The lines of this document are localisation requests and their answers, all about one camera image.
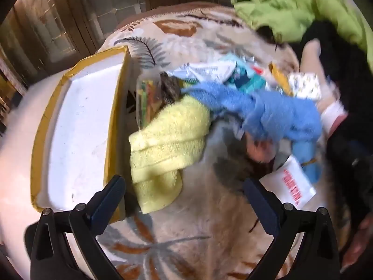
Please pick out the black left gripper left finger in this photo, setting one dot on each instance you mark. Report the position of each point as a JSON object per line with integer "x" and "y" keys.
{"x": 50, "y": 254}

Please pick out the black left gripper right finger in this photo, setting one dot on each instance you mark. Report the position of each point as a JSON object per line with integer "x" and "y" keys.
{"x": 317, "y": 256}

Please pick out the white red-print plastic bag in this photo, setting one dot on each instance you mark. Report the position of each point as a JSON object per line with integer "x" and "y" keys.
{"x": 289, "y": 183}

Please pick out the pink plush toy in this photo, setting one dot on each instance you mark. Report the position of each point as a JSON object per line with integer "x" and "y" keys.
{"x": 261, "y": 151}

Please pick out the blue terry towel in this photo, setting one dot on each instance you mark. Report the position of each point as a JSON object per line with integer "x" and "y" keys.
{"x": 267, "y": 116}

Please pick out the lemon print tissue pack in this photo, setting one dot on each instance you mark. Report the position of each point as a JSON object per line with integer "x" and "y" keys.
{"x": 305, "y": 86}

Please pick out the yellow terry towel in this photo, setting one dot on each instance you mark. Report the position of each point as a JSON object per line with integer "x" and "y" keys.
{"x": 172, "y": 141}

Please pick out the yellow snack bag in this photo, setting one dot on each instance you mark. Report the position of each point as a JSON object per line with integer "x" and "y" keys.
{"x": 281, "y": 79}

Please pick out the teal cartoon tissue pack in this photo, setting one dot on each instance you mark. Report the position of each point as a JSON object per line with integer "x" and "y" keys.
{"x": 244, "y": 78}

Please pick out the brown knitted beanie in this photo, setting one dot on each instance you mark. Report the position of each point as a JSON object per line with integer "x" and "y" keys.
{"x": 170, "y": 88}

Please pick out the person's right hand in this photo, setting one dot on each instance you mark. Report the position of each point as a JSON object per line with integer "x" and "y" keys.
{"x": 359, "y": 237}

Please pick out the leaf pattern beige blanket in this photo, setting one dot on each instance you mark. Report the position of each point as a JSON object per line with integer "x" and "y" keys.
{"x": 210, "y": 230}

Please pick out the white box with yellow tape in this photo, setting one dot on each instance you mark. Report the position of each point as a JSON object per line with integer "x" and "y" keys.
{"x": 79, "y": 142}

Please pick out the green jacket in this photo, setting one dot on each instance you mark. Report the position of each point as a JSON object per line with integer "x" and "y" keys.
{"x": 288, "y": 20}

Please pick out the wooden glass double door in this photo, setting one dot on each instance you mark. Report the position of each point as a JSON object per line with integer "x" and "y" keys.
{"x": 42, "y": 37}

